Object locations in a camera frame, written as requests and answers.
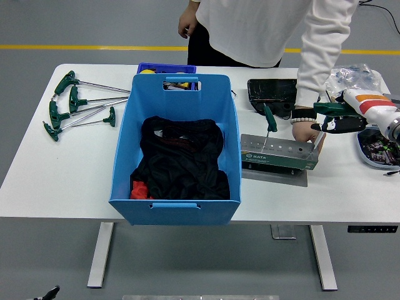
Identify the person's right hand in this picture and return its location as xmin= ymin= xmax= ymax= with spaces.
xmin=177 ymin=4 xmax=199 ymax=40

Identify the black white robot left hand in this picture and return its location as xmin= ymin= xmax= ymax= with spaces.
xmin=31 ymin=284 xmax=61 ymax=300

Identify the person's left hand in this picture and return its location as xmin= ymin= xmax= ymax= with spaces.
xmin=292 ymin=122 xmax=326 ymax=154

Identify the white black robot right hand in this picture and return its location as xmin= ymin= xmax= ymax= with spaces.
xmin=311 ymin=88 xmax=400 ymax=134

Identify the small green T-handle hex key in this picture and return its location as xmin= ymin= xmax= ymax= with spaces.
xmin=262 ymin=103 xmax=279 ymax=148

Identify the large green T-handle hex key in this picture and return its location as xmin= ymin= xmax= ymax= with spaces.
xmin=309 ymin=102 xmax=357 ymax=156

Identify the grey metal hex key stand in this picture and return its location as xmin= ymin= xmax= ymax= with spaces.
xmin=240 ymin=133 xmax=320 ymax=188

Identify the yellow black small tool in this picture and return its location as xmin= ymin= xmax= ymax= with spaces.
xmin=162 ymin=81 xmax=191 ymax=91

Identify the large blue plastic box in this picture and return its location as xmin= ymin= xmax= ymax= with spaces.
xmin=108 ymin=73 xmax=243 ymax=226

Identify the black wrist watch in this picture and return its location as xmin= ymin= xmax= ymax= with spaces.
xmin=292 ymin=107 xmax=316 ymax=119

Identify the clear bag of resistors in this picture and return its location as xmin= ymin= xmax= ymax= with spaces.
xmin=324 ymin=63 xmax=384 ymax=101

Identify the pile of dark capacitors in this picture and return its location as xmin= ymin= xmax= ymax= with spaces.
xmin=362 ymin=129 xmax=400 ymax=166

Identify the dark blue plastic bin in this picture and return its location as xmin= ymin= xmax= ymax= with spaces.
xmin=136 ymin=62 xmax=198 ymax=91

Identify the light blue bowl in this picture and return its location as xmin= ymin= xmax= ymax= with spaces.
xmin=356 ymin=126 xmax=400 ymax=170

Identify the black plastic tray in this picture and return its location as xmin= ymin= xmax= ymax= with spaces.
xmin=246 ymin=78 xmax=298 ymax=121

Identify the white table leg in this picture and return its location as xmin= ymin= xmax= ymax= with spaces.
xmin=86 ymin=221 xmax=115 ymax=289
xmin=308 ymin=224 xmax=338 ymax=291

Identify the person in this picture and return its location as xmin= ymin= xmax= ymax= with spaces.
xmin=186 ymin=0 xmax=360 ymax=109

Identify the small metal floor plate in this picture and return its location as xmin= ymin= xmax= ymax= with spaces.
xmin=270 ymin=224 xmax=297 ymax=240

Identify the black table control panel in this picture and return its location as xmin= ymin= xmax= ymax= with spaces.
xmin=347 ymin=224 xmax=398 ymax=234

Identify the black cloth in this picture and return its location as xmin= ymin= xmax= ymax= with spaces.
xmin=129 ymin=116 xmax=231 ymax=201

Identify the red cloth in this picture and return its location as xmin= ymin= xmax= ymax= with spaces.
xmin=129 ymin=180 xmax=154 ymax=200

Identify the black floor cable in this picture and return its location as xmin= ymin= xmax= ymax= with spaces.
xmin=358 ymin=0 xmax=400 ymax=35

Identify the short green T-handle hex key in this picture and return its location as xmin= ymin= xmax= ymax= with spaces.
xmin=71 ymin=106 xmax=117 ymax=128

